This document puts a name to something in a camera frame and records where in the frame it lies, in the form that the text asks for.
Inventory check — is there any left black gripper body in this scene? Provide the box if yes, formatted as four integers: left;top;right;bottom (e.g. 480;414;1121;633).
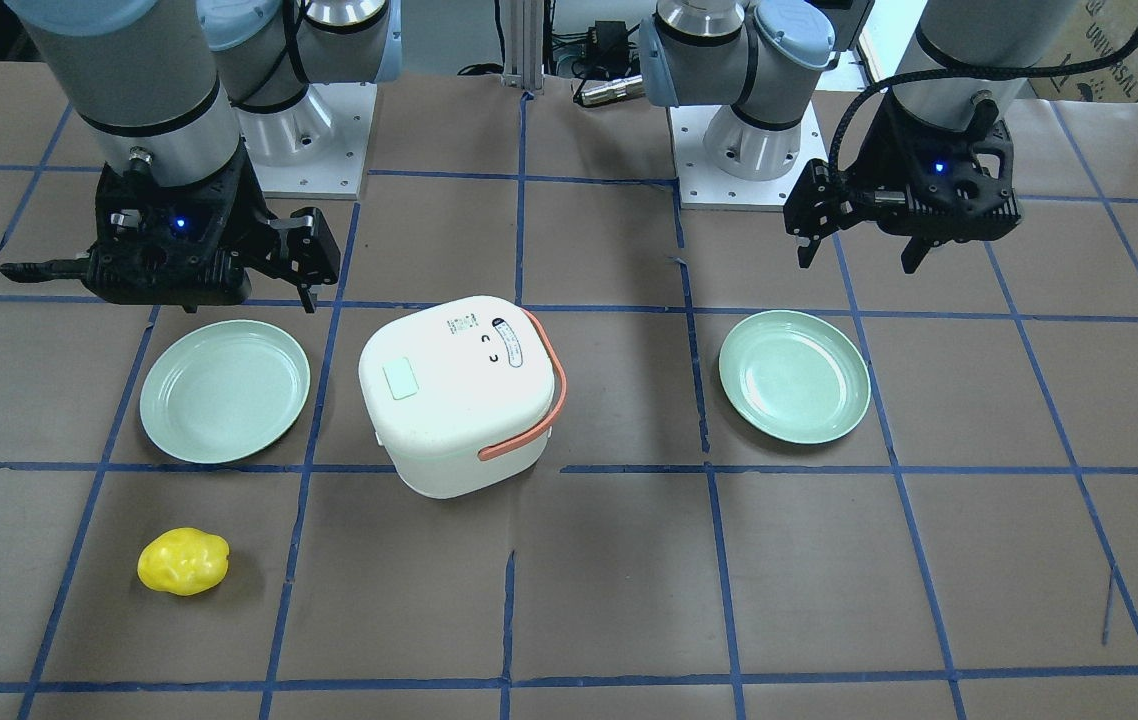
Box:
854;96;1022;243

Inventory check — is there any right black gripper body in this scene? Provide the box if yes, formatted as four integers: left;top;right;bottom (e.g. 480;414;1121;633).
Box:
1;146;275;311

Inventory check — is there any green plate far side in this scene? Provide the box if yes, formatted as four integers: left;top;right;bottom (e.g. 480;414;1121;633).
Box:
717;311;871;445

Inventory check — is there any yellow toy potato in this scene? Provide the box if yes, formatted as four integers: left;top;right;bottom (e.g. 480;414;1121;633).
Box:
137;527;230;597

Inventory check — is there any white rice cooker orange handle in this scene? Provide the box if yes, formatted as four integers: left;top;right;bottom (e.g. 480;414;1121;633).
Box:
358;295;566;498

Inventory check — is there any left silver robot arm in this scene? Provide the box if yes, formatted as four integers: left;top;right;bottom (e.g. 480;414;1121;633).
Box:
637;1;1138;273

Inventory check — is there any green plate near potato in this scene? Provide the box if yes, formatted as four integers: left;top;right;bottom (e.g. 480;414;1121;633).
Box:
139;318;310;464

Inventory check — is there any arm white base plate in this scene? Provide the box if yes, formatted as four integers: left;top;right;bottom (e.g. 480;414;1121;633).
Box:
237;83;380;201
668;105;828;213

